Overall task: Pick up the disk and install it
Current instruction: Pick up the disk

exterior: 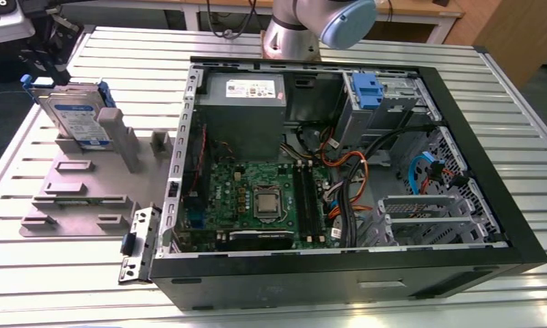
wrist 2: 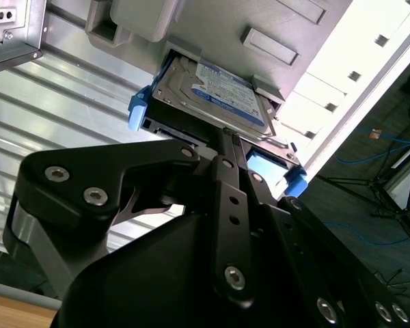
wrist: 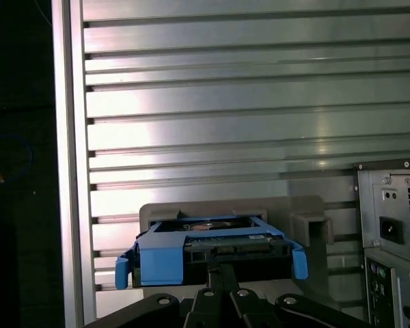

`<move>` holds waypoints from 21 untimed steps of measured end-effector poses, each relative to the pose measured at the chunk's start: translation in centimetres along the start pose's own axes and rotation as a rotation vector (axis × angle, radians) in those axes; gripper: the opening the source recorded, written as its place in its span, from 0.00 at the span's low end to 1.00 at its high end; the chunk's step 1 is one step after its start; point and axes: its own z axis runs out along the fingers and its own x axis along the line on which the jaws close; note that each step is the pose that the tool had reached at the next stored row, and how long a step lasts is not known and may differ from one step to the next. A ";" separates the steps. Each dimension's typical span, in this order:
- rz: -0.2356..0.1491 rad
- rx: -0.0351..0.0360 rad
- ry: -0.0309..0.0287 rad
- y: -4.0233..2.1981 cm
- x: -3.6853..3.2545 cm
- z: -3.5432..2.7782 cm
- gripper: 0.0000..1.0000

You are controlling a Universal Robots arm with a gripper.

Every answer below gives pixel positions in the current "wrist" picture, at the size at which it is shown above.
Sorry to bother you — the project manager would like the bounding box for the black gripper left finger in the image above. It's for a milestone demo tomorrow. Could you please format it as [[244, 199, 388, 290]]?
[[83, 261, 227, 328]]

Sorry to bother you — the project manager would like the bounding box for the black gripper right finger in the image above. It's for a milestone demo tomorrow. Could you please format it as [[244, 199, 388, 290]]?
[[224, 264, 374, 328]]

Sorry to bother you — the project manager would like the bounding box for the hard disk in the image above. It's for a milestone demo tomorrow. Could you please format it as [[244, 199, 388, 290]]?
[[115, 213, 309, 288]]

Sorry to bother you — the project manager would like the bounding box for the grey parts rack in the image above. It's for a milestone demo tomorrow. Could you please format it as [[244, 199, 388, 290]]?
[[139, 194, 336, 308]]

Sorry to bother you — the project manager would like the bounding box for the black PC case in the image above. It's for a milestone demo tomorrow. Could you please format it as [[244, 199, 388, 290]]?
[[353, 160, 410, 328]]

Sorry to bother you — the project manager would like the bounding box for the thin blue floor cable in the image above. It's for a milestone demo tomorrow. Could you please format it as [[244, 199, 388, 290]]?
[[0, 135, 33, 192]]

